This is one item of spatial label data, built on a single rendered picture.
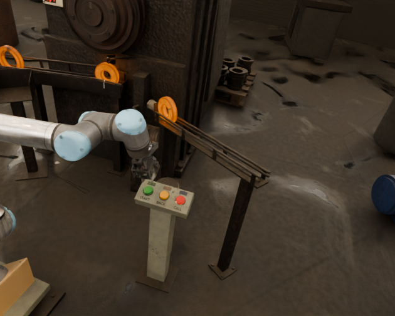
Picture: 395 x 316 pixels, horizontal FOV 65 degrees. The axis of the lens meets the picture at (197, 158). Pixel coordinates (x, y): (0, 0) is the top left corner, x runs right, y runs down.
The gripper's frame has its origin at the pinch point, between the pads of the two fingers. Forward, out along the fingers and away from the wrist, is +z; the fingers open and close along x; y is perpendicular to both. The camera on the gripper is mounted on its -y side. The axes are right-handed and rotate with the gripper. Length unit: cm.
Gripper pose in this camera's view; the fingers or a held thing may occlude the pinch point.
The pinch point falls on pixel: (152, 175)
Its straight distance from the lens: 131.5
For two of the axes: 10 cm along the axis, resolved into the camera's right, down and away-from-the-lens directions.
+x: 9.8, 1.2, -1.7
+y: -2.0, 7.9, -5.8
